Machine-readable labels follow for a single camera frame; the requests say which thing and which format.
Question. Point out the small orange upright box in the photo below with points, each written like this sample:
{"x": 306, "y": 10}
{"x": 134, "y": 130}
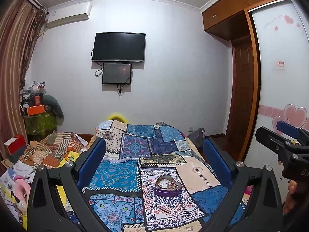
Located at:
{"x": 38, "y": 100}

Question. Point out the white paper label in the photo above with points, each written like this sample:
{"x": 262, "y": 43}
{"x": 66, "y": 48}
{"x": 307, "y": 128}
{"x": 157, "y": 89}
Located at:
{"x": 280, "y": 64}

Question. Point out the blue patchwork blanket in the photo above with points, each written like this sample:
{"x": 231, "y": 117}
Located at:
{"x": 125, "y": 174}

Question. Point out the flat orange box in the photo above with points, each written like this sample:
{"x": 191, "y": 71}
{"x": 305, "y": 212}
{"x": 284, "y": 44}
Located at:
{"x": 35, "y": 110}

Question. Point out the pink plush toy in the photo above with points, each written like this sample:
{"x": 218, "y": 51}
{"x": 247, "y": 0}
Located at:
{"x": 23, "y": 186}

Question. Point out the black wall television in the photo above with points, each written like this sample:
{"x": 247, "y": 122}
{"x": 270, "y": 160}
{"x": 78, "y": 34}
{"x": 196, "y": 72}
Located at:
{"x": 118, "y": 47}

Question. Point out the cartoon print sheet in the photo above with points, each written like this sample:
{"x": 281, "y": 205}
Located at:
{"x": 10, "y": 193}

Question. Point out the yellow plastic object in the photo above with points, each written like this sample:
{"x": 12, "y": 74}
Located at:
{"x": 117, "y": 116}

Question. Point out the black and white plush toy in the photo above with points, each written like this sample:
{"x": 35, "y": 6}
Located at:
{"x": 33, "y": 88}

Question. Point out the white wall socket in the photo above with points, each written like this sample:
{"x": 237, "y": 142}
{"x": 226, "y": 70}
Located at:
{"x": 191, "y": 129}

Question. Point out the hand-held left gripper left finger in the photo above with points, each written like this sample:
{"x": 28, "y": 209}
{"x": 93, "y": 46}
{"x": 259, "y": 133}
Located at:
{"x": 93, "y": 160}

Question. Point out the grey and pink bag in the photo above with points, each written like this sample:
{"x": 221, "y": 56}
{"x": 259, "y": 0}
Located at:
{"x": 196, "y": 137}

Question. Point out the yellow cloth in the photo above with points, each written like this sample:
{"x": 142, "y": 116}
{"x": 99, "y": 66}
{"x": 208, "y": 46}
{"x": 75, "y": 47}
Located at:
{"x": 61, "y": 195}

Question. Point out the red and white box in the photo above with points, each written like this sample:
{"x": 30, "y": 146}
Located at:
{"x": 15, "y": 145}

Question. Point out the small black wall monitor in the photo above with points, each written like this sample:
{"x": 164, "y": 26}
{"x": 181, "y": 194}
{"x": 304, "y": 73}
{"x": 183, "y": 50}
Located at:
{"x": 117, "y": 73}

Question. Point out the purple heart-shaped tin box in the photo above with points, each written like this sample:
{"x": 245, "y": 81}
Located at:
{"x": 167, "y": 191}

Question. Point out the white heart-print sliding door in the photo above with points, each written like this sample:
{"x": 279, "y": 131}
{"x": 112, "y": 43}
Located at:
{"x": 282, "y": 89}

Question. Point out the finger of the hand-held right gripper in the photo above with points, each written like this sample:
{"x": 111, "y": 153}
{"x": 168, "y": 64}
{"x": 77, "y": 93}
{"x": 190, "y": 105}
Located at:
{"x": 269, "y": 139}
{"x": 288, "y": 128}

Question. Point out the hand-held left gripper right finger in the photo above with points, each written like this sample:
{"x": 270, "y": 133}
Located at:
{"x": 218, "y": 160}

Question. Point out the brown striped curtain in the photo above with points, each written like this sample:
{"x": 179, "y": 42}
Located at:
{"x": 14, "y": 72}

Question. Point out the orange striped blanket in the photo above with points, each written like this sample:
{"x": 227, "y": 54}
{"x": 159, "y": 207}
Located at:
{"x": 50, "y": 147}

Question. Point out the wooden wardrobe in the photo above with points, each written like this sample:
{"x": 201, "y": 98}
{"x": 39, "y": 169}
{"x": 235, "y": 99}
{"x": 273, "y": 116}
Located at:
{"x": 229, "y": 7}

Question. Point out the brown wooden door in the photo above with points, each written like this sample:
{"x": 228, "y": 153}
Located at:
{"x": 242, "y": 87}

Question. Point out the green patterned cloth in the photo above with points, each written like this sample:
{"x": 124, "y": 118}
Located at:
{"x": 39, "y": 124}

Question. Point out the white air conditioner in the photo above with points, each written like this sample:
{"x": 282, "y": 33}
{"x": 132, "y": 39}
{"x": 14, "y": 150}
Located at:
{"x": 68, "y": 14}

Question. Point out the person's right hand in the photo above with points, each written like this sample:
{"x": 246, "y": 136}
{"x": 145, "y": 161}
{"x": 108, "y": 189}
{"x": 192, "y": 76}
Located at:
{"x": 293, "y": 193}

